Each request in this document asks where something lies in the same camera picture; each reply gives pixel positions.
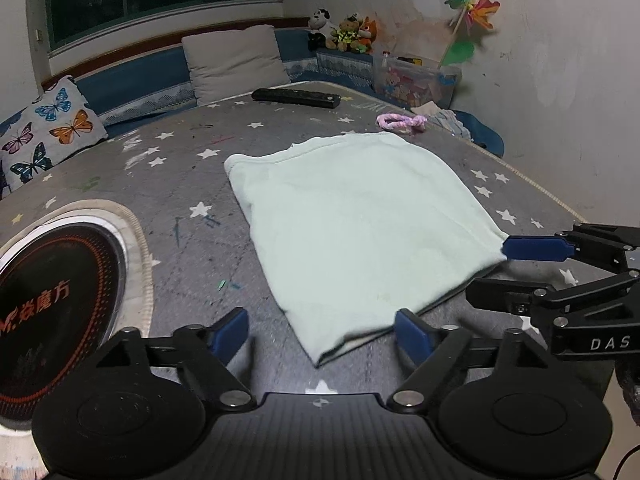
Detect blue padded bed surround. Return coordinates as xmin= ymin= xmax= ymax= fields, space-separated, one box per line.
xmin=0 ymin=27 xmax=381 ymax=133

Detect light green t-shirt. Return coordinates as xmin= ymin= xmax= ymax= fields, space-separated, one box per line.
xmin=223 ymin=132 xmax=508 ymax=368

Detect colourful pinwheel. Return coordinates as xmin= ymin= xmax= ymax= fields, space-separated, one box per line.
xmin=439 ymin=0 xmax=501 ymax=68

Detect person's right hand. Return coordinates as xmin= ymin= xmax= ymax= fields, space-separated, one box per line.
xmin=615 ymin=357 xmax=640 ymax=423

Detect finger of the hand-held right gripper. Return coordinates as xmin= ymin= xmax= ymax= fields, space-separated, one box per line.
xmin=502 ymin=224 xmax=640 ymax=273
xmin=466 ymin=270 xmax=640 ymax=361

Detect orange fox plush toy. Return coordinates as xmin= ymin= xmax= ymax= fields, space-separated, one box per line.
xmin=357 ymin=16 xmax=379 ymax=56

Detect striped folded cloth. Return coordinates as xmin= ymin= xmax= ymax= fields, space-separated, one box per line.
xmin=412 ymin=101 xmax=473 ymax=140

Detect grey star-print bed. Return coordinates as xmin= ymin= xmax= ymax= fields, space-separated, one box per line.
xmin=0 ymin=80 xmax=621 ymax=480

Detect round black mat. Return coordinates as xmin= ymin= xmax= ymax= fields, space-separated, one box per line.
xmin=0 ymin=200 xmax=153 ymax=461

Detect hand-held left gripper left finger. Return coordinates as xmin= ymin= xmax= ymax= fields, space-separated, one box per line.
xmin=95 ymin=307 xmax=256 ymax=408

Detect black remote control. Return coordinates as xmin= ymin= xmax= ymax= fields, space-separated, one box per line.
xmin=251 ymin=88 xmax=342 ymax=109

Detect beige pillow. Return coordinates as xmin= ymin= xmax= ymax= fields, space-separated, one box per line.
xmin=181 ymin=25 xmax=292 ymax=107

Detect pink braided toy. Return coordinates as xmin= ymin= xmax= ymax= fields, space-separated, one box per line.
xmin=376 ymin=112 xmax=428 ymax=134

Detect brown bear plush toy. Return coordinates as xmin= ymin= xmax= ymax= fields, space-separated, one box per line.
xmin=334 ymin=12 xmax=363 ymax=53

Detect blue cloth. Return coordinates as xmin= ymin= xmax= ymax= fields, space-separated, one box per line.
xmin=452 ymin=109 xmax=506 ymax=157

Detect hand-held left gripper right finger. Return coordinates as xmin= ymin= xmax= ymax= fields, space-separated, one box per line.
xmin=387 ymin=308 xmax=551 ymax=411

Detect butterfly print pillow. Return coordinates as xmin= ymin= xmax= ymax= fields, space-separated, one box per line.
xmin=0 ymin=76 xmax=108 ymax=196

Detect black cable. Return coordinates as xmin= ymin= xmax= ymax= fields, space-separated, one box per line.
xmin=620 ymin=447 xmax=640 ymax=480

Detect clear plastic storage box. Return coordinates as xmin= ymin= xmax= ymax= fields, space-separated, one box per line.
xmin=372 ymin=52 xmax=462 ymax=110

